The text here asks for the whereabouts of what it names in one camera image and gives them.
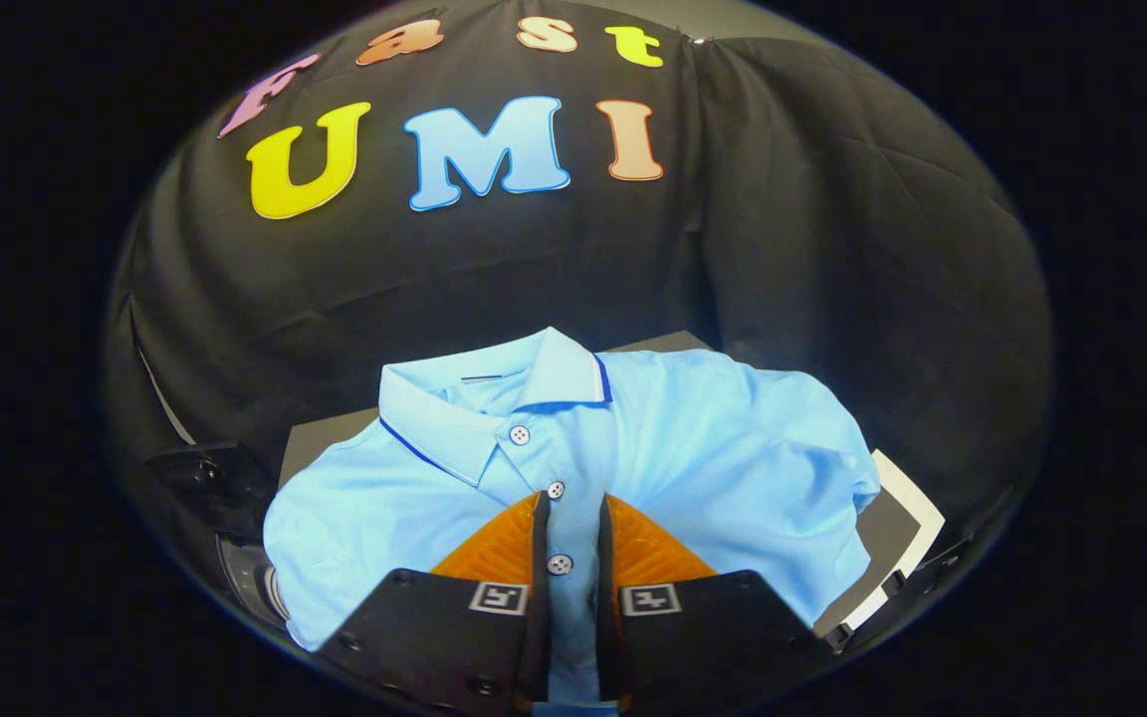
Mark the white paper sheet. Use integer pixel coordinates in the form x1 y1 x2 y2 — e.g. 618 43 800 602
837 448 946 630

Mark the black side table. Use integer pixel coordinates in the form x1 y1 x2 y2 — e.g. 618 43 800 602
278 331 923 638

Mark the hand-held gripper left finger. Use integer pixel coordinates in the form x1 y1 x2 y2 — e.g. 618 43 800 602
320 490 552 713

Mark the black backdrop cloth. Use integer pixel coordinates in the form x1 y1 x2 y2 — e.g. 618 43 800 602
106 0 1052 559

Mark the light blue polo shirt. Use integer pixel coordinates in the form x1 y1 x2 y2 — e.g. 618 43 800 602
263 327 881 708

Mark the dark grey washing machine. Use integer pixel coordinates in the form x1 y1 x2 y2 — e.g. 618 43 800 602
145 443 291 630

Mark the dark washing machine lid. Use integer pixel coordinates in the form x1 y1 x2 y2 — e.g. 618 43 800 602
145 445 276 544

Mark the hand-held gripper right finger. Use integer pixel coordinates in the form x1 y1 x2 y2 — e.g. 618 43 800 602
596 493 833 710

